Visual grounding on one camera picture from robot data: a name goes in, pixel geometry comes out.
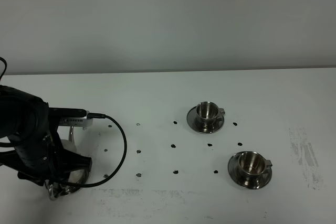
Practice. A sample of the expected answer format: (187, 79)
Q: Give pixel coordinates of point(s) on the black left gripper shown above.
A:
(59, 162)

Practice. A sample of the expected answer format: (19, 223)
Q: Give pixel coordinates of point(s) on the stainless steel teapot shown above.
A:
(55, 190)

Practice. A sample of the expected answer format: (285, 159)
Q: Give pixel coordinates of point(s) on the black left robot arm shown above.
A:
(37, 152)

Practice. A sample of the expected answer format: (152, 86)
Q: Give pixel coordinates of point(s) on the far stainless steel saucer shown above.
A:
(202, 127)

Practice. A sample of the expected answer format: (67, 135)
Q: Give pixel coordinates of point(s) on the stainless steel saucer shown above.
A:
(254, 183)
(202, 127)

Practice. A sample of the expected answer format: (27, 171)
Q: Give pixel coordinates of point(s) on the far stainless steel teacup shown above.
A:
(208, 112)

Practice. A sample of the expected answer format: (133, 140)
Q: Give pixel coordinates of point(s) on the stainless steel teacup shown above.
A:
(208, 112)
(252, 164)

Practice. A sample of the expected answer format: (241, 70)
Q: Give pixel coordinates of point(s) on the near stainless steel saucer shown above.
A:
(254, 183)

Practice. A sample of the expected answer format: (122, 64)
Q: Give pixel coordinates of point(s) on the near stainless steel teacup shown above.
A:
(252, 164)

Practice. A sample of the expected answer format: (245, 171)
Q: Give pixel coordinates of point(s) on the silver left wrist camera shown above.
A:
(70, 117)

